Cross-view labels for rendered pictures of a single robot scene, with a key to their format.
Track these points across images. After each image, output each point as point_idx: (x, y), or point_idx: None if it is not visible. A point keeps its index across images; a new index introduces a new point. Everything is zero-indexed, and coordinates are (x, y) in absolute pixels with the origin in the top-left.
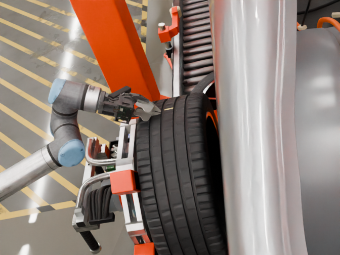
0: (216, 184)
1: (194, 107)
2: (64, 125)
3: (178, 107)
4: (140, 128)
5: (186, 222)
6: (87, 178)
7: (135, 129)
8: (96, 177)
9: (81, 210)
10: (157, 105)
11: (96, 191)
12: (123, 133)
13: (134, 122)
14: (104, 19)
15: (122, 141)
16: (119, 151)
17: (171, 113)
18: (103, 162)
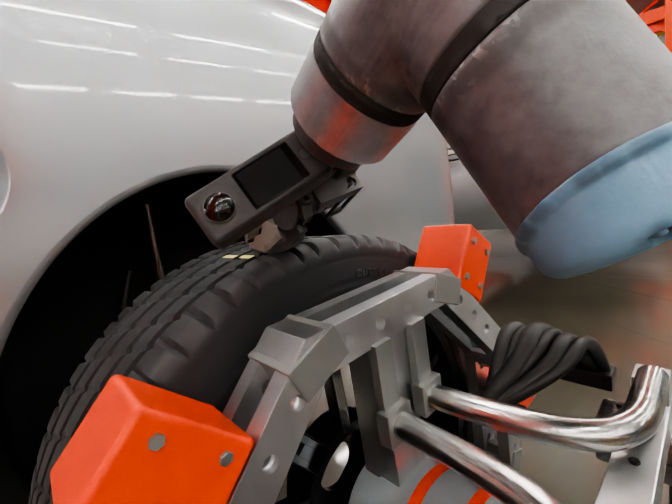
0: None
1: (214, 250)
2: None
3: (218, 256)
4: (324, 238)
5: None
6: (617, 503)
7: (312, 307)
8: (544, 412)
9: (634, 367)
10: (215, 276)
11: (549, 334)
12: (350, 308)
13: (286, 319)
14: None
15: (377, 296)
16: (409, 284)
17: (244, 249)
18: (487, 452)
